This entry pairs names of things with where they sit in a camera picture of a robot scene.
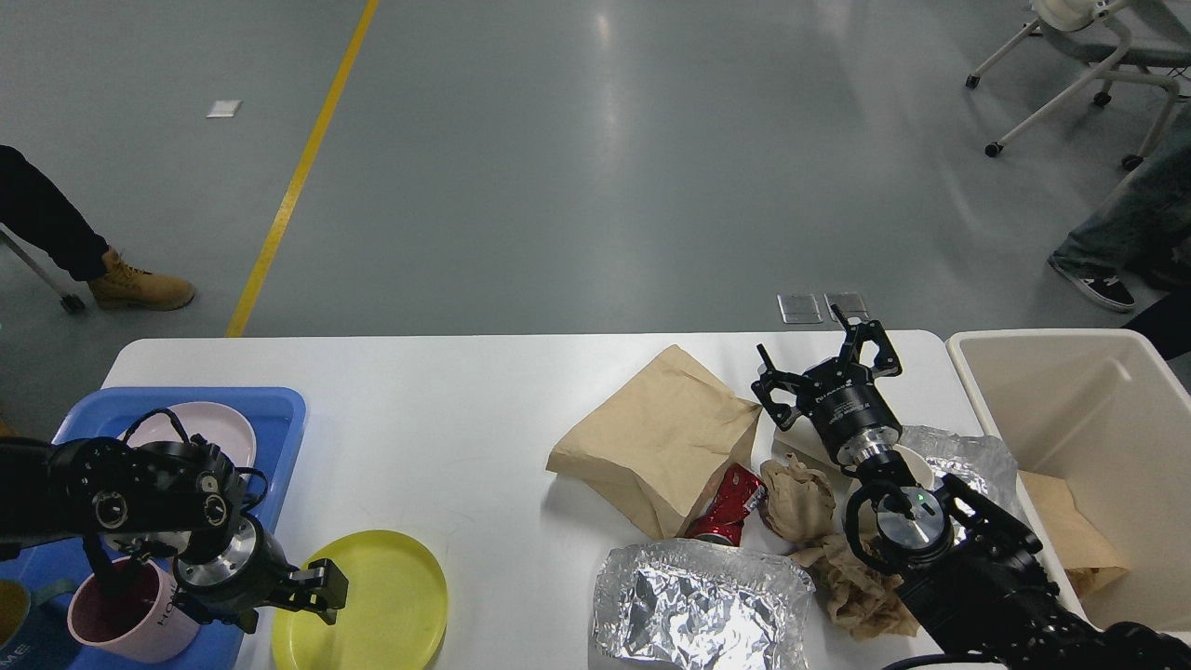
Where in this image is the crumpled brown paper ball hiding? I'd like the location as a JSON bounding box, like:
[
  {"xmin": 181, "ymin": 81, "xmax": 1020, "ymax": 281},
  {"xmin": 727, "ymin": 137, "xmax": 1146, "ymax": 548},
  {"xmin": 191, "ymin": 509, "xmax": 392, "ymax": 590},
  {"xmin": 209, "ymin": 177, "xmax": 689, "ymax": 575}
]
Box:
[{"xmin": 760, "ymin": 458, "xmax": 836, "ymax": 544}]

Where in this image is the pink plate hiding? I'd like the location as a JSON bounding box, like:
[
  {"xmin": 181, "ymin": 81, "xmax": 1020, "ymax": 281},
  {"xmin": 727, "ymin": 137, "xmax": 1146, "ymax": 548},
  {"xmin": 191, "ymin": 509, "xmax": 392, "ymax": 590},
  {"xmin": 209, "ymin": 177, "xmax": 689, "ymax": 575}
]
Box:
[{"xmin": 127, "ymin": 400, "xmax": 257, "ymax": 467}]

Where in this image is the tan work boot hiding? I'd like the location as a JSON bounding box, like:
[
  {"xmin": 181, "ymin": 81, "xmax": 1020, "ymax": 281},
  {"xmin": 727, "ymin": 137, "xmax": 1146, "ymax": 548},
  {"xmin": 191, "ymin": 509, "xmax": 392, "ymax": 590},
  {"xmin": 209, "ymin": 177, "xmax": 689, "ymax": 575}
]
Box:
[{"xmin": 86, "ymin": 248, "xmax": 197, "ymax": 311}]

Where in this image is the crushed red soda can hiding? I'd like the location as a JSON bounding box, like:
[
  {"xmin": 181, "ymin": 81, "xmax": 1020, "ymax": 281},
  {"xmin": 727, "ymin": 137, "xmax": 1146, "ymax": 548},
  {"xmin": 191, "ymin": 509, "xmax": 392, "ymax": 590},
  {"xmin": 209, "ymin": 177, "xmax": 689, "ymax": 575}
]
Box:
[{"xmin": 686, "ymin": 463, "xmax": 769, "ymax": 547}]

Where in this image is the crumpled brown paper napkin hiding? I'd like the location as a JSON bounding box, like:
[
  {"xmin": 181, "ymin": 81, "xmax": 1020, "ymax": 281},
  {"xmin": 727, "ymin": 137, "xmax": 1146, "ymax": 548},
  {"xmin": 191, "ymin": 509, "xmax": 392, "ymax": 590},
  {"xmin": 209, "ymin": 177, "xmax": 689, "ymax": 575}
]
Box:
[{"xmin": 790, "ymin": 534, "xmax": 919, "ymax": 641}]

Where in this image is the grey jeans leg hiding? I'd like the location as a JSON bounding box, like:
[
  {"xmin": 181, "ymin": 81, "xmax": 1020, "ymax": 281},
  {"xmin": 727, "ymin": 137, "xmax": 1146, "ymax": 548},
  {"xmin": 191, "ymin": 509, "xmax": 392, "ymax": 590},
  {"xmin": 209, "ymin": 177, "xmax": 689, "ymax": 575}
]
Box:
[{"xmin": 1050, "ymin": 104, "xmax": 1190, "ymax": 278}]

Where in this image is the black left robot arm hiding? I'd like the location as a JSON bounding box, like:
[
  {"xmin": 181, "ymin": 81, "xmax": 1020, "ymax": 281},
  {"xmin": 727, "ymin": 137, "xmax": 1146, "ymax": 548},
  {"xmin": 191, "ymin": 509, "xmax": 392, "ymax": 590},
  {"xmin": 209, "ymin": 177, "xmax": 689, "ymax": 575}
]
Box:
[{"xmin": 1, "ymin": 408, "xmax": 349, "ymax": 635}]

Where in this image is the left floor outlet cover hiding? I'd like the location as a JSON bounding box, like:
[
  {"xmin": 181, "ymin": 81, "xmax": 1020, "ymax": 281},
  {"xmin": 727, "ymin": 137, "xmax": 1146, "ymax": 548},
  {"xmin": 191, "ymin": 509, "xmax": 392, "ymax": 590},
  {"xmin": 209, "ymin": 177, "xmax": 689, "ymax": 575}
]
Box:
[{"xmin": 777, "ymin": 293, "xmax": 823, "ymax": 324}]

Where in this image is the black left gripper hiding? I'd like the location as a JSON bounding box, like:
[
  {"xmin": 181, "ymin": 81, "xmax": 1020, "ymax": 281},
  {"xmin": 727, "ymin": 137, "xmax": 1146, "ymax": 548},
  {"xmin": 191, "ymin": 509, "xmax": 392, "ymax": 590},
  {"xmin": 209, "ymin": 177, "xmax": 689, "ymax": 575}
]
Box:
[{"xmin": 173, "ymin": 515, "xmax": 349, "ymax": 635}]

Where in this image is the white office chair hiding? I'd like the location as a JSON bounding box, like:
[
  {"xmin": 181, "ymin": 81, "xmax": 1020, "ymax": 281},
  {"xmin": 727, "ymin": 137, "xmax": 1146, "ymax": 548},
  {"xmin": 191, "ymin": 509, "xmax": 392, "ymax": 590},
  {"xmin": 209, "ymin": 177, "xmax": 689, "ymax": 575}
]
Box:
[{"xmin": 965, "ymin": 1, "xmax": 1190, "ymax": 171}]

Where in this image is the black trouser leg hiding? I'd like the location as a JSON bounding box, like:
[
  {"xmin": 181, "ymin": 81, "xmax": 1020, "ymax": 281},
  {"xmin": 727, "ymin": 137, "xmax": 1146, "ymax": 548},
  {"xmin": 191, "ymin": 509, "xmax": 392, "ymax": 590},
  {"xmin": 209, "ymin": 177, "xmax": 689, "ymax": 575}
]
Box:
[{"xmin": 1, "ymin": 145, "xmax": 110, "ymax": 283}]

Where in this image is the brown paper in bin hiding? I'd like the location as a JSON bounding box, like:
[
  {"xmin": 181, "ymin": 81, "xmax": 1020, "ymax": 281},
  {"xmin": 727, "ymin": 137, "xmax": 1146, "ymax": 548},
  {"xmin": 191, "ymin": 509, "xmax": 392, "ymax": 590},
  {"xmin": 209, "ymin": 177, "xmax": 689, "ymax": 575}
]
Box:
[{"xmin": 1018, "ymin": 471, "xmax": 1129, "ymax": 599}]

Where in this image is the blue plastic tray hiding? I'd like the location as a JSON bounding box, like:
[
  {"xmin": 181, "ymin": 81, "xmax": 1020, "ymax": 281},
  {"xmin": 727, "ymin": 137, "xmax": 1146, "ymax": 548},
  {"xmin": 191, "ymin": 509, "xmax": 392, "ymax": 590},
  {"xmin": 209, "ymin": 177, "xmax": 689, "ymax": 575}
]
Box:
[{"xmin": 1, "ymin": 387, "xmax": 306, "ymax": 669}]

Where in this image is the floor outlet cover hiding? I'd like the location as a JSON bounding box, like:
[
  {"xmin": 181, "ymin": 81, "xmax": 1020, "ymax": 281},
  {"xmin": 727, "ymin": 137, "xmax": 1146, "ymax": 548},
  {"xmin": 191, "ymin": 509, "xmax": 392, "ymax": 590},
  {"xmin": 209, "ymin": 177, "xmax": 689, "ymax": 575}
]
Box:
[
  {"xmin": 823, "ymin": 292, "xmax": 869, "ymax": 323},
  {"xmin": 777, "ymin": 293, "xmax": 823, "ymax": 324}
]

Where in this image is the front aluminium foil tray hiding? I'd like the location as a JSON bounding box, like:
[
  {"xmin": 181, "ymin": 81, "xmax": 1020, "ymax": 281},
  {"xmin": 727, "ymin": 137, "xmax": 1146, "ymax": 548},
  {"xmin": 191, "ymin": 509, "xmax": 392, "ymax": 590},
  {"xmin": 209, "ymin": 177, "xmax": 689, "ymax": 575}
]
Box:
[{"xmin": 592, "ymin": 539, "xmax": 816, "ymax": 669}]

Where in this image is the black white sneaker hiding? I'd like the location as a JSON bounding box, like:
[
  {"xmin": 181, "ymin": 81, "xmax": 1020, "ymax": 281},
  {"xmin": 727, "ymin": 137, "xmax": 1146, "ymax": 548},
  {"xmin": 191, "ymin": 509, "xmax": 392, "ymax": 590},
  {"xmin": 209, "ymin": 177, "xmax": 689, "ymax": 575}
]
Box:
[{"xmin": 1048, "ymin": 256, "xmax": 1136, "ymax": 314}]

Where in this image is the right floor outlet cover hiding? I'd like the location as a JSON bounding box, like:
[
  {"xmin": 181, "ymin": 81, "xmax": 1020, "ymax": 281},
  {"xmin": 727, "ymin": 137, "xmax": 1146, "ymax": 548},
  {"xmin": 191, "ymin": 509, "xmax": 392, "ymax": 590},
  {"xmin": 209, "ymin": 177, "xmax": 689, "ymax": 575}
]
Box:
[{"xmin": 823, "ymin": 292, "xmax": 869, "ymax": 323}]

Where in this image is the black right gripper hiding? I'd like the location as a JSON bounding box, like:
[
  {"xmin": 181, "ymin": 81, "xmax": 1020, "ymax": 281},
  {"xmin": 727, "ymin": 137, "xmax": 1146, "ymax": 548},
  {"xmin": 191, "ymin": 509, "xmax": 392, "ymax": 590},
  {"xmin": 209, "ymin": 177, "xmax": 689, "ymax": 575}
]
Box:
[{"xmin": 752, "ymin": 303, "xmax": 903, "ymax": 465}]

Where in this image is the pink mug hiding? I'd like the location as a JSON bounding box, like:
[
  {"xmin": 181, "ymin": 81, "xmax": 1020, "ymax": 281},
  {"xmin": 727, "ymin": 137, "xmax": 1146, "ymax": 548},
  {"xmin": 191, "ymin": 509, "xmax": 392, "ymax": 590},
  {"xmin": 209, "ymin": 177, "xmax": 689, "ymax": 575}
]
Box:
[{"xmin": 67, "ymin": 558, "xmax": 200, "ymax": 664}]

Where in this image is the grey chair leg caster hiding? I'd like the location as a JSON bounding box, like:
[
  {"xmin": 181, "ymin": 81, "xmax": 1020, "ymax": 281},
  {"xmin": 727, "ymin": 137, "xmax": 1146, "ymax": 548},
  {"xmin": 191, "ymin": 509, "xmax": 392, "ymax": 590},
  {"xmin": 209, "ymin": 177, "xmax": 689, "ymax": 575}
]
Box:
[{"xmin": 1, "ymin": 232, "xmax": 86, "ymax": 315}]

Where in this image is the yellow plate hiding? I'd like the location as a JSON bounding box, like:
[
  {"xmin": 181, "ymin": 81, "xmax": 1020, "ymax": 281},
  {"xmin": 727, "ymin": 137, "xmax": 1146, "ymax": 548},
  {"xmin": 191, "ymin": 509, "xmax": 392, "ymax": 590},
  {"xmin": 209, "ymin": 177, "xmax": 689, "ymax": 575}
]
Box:
[{"xmin": 272, "ymin": 530, "xmax": 449, "ymax": 669}]

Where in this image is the brown paper bag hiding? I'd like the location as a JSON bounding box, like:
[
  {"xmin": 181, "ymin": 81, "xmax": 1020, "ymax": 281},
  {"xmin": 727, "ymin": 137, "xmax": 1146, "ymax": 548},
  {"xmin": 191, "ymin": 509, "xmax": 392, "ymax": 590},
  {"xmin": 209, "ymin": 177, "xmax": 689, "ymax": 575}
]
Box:
[{"xmin": 545, "ymin": 346, "xmax": 761, "ymax": 540}]

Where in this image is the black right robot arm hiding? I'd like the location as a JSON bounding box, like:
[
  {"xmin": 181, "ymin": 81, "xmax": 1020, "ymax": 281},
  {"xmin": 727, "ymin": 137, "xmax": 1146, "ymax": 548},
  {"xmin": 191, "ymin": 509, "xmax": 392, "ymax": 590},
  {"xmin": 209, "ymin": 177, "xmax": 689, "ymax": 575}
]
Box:
[{"xmin": 752, "ymin": 308, "xmax": 1190, "ymax": 669}]

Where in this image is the dark green mug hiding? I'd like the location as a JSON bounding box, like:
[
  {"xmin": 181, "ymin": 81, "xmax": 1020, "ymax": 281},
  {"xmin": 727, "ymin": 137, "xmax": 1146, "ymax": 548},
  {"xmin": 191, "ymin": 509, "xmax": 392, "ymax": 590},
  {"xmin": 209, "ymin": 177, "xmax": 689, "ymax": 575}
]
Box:
[{"xmin": 1, "ymin": 580, "xmax": 81, "ymax": 669}]

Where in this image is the beige plastic bin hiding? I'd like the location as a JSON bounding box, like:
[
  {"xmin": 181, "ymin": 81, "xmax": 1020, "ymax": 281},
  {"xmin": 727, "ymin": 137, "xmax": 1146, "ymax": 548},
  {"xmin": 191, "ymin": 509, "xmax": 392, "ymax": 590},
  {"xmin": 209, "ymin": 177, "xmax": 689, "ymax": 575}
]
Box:
[{"xmin": 947, "ymin": 328, "xmax": 1190, "ymax": 635}]

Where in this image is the rear aluminium foil piece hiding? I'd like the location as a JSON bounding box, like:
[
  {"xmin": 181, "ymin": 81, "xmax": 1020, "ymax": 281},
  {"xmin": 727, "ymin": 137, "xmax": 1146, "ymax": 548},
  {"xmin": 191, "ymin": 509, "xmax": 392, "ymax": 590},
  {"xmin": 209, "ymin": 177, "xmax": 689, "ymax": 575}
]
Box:
[{"xmin": 899, "ymin": 425, "xmax": 1028, "ymax": 522}]

